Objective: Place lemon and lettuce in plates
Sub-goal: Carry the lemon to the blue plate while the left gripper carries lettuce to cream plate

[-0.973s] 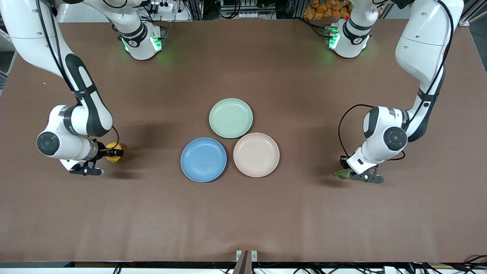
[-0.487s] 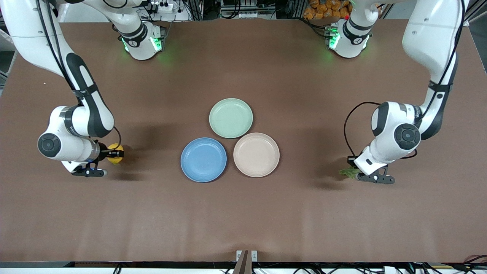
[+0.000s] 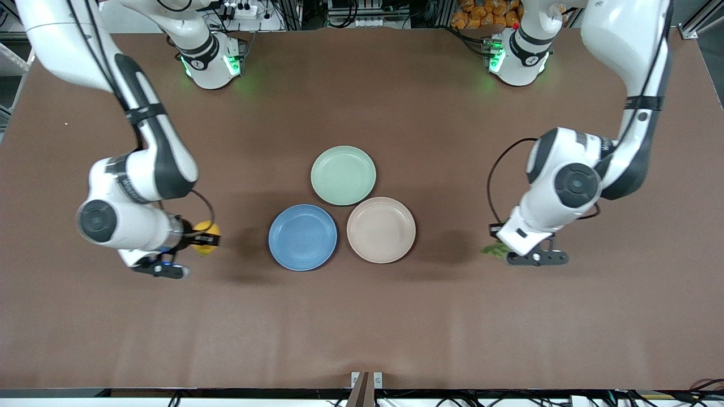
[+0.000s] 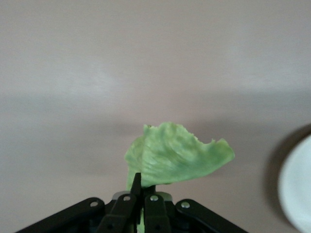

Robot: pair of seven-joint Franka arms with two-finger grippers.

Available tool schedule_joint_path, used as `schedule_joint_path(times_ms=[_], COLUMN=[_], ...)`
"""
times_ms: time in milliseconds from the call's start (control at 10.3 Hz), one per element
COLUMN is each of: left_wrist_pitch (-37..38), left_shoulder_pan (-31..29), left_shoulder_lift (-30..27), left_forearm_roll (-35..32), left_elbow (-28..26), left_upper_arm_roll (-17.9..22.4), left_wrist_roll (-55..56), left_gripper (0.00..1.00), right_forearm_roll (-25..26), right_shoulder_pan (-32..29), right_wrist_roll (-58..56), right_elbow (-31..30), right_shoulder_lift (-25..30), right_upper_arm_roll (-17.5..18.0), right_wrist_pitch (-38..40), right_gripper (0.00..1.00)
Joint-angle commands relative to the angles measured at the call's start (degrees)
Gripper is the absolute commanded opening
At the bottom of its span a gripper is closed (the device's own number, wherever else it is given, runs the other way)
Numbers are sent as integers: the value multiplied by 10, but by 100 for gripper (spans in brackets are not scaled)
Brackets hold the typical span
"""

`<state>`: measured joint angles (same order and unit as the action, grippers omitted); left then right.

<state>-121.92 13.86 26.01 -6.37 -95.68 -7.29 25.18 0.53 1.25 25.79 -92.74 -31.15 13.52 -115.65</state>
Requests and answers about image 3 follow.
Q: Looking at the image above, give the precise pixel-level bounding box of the yellow lemon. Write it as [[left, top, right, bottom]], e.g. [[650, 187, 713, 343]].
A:
[[191, 222, 222, 257]]

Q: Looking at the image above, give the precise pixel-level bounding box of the blue plate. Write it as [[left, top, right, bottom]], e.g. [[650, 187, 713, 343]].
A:
[[268, 203, 338, 272]]

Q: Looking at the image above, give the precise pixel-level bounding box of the beige plate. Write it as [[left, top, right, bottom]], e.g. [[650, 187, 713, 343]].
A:
[[346, 196, 417, 265]]

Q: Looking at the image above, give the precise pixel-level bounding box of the green plate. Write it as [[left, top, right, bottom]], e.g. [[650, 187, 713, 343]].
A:
[[311, 145, 377, 206]]

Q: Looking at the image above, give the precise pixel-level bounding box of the bag of orange items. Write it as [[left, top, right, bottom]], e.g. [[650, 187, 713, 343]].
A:
[[450, 0, 522, 30]]

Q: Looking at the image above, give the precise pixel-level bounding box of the white power strip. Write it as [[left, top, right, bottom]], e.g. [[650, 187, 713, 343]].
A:
[[218, 2, 259, 21]]

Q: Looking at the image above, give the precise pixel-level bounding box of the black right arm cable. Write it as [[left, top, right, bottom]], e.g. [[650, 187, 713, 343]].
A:
[[65, 0, 217, 228]]

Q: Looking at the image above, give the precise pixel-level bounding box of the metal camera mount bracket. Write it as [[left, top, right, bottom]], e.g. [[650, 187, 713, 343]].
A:
[[351, 371, 384, 407]]

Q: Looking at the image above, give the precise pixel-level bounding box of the aluminium frame profile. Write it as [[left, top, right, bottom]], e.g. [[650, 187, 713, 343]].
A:
[[678, 0, 724, 40]]

